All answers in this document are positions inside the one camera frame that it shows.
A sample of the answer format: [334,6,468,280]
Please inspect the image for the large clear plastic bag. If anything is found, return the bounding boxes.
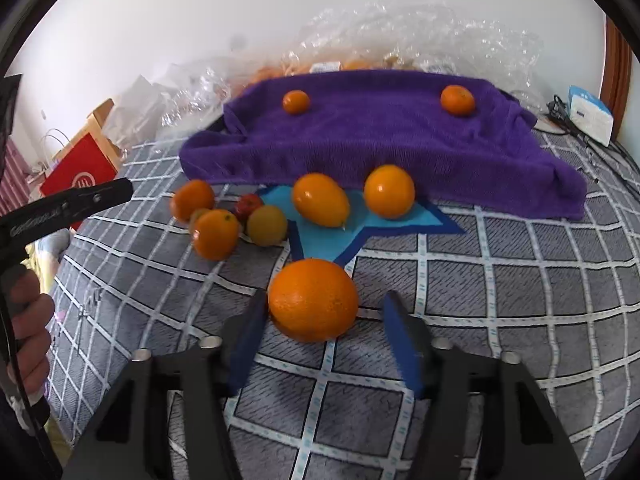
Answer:
[280,2,546,106]

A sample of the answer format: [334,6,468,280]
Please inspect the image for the round orange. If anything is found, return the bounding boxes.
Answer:
[363,164,417,220]

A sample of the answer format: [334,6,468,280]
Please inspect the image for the small mandarin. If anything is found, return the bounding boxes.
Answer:
[282,90,311,115]

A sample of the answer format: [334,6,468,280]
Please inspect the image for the crumpled clear plastic bag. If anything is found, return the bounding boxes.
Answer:
[107,60,236,153]

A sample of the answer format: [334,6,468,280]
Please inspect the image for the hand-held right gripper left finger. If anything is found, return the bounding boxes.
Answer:
[62,287,271,480]

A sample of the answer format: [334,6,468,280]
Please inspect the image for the small red fruit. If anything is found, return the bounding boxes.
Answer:
[235,193,265,222]

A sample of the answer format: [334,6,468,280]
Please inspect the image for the pink striped cloth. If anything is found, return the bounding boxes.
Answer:
[0,137,32,216]

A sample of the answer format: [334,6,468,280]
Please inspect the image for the large orange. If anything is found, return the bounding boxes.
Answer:
[267,258,360,343]

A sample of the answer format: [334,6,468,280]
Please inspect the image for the grey checked blanket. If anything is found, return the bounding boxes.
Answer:
[47,125,640,480]

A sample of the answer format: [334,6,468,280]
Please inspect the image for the person's left hand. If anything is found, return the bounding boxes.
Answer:
[7,270,55,396]

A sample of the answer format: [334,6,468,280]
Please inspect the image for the purple towel covered tray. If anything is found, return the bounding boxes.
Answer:
[179,70,588,221]

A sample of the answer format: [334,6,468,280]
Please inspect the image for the black cable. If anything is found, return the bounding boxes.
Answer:
[537,95,640,196]

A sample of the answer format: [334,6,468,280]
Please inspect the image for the white blue tissue pack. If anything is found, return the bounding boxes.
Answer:
[567,85,615,147]

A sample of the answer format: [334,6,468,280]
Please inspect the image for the black power adapter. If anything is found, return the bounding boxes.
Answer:
[546,95,573,128]

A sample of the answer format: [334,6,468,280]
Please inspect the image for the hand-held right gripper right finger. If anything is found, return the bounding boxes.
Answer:
[382,290,586,480]

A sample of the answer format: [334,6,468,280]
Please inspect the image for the wooden door frame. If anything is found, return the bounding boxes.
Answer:
[600,15,635,136]

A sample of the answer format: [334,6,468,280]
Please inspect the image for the light grey cloth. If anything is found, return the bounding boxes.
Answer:
[30,232,71,271]

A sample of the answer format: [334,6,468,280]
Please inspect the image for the red paper bag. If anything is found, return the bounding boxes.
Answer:
[40,132,118,231]

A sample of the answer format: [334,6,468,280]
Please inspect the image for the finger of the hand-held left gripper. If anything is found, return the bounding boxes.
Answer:
[0,177,134,261]

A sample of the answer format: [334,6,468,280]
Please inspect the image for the bagged oranges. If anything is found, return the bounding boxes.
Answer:
[240,57,416,96]

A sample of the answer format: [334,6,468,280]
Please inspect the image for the oval orange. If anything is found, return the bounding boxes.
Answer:
[291,172,351,228]

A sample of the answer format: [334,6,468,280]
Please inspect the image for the yellow-green fruit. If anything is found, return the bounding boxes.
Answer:
[246,205,289,247]

